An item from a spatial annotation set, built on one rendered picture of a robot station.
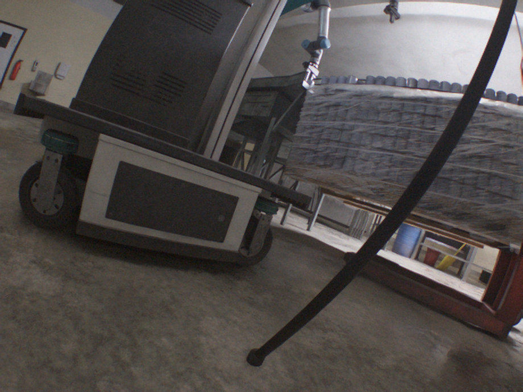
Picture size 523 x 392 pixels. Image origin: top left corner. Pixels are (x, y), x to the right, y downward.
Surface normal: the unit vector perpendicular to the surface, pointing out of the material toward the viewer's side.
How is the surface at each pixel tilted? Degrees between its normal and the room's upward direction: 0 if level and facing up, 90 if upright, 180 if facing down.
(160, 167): 90
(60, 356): 0
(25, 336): 0
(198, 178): 90
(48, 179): 90
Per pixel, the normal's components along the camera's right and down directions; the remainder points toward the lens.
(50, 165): 0.54, 0.24
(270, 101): -0.65, -0.20
